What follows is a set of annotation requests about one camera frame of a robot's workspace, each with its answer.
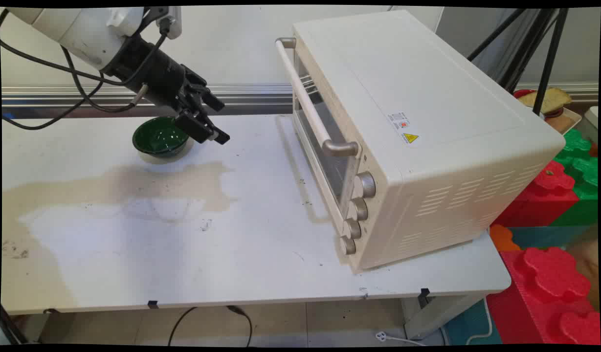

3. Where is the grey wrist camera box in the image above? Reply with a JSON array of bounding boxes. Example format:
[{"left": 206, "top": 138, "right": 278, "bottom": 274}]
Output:
[{"left": 156, "top": 7, "right": 182, "bottom": 41}]

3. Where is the black cable under table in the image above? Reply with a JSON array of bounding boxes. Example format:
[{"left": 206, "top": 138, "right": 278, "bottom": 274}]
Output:
[{"left": 168, "top": 306, "right": 253, "bottom": 347}]

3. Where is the glass oven door with handle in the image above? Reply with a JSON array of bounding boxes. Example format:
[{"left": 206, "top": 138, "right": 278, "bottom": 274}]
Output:
[{"left": 275, "top": 37, "right": 365, "bottom": 247}]

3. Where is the small red foam block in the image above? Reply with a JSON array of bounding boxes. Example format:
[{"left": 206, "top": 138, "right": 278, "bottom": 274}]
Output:
[{"left": 493, "top": 160, "right": 580, "bottom": 228}]

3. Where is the aluminium wall rail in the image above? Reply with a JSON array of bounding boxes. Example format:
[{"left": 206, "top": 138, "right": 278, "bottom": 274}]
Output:
[{"left": 2, "top": 82, "right": 599, "bottom": 119}]

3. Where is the warning label sticker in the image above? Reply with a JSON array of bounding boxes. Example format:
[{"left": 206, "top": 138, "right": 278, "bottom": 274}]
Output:
[{"left": 387, "top": 111, "right": 420, "bottom": 146}]

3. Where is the black table leg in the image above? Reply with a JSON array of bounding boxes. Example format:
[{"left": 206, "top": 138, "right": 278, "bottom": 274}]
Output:
[{"left": 0, "top": 306, "right": 28, "bottom": 346}]

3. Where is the black tripod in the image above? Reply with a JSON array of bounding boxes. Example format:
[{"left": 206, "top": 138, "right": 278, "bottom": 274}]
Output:
[{"left": 467, "top": 8, "right": 570, "bottom": 116}]

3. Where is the white power cable with plug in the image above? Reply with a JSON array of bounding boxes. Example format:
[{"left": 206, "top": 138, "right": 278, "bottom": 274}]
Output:
[{"left": 376, "top": 298, "right": 494, "bottom": 346}]

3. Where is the white table leg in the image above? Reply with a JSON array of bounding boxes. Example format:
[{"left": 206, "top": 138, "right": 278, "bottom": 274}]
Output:
[{"left": 402, "top": 292, "right": 488, "bottom": 341}]

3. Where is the cream toaster oven body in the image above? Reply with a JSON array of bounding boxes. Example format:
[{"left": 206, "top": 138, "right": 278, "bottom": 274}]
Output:
[{"left": 291, "top": 10, "right": 566, "bottom": 273}]

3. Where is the white tray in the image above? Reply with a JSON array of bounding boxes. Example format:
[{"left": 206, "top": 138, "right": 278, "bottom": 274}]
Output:
[{"left": 545, "top": 108, "right": 583, "bottom": 135}]

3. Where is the green foam block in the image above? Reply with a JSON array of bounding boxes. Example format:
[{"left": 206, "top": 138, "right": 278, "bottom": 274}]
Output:
[{"left": 550, "top": 128, "right": 600, "bottom": 227}]

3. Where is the orange foam block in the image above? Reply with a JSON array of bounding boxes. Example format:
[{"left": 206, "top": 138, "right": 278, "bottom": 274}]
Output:
[{"left": 489, "top": 224, "right": 521, "bottom": 253}]

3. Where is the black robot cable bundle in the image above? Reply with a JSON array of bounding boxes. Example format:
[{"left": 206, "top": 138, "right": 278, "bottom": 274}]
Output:
[{"left": 1, "top": 10, "right": 170, "bottom": 131}]

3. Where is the teal foam block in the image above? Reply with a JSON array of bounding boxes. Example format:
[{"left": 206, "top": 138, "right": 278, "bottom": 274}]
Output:
[{"left": 508, "top": 225, "right": 577, "bottom": 250}]

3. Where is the large silver oven knob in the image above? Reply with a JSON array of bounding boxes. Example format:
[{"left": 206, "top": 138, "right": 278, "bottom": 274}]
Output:
[{"left": 354, "top": 172, "right": 377, "bottom": 199}]

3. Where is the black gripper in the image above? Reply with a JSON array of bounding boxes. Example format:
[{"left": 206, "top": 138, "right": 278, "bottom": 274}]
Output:
[{"left": 104, "top": 35, "right": 231, "bottom": 146}]

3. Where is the dark green bowl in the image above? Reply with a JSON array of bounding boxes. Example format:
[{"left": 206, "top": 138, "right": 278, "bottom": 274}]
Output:
[{"left": 132, "top": 116, "right": 190, "bottom": 160}]

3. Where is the large red foam block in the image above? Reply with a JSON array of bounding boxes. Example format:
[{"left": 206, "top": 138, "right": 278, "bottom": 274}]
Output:
[{"left": 486, "top": 246, "right": 601, "bottom": 346}]

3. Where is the teal floor mat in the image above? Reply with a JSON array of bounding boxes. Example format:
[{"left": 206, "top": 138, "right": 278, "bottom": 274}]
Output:
[{"left": 444, "top": 299, "right": 502, "bottom": 346}]

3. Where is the red plate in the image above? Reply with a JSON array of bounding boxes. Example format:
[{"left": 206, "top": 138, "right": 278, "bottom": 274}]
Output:
[{"left": 513, "top": 89, "right": 565, "bottom": 119}]

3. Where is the toasted bread slice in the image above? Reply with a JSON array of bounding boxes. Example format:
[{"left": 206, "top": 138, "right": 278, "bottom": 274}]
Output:
[{"left": 518, "top": 87, "right": 573, "bottom": 114}]

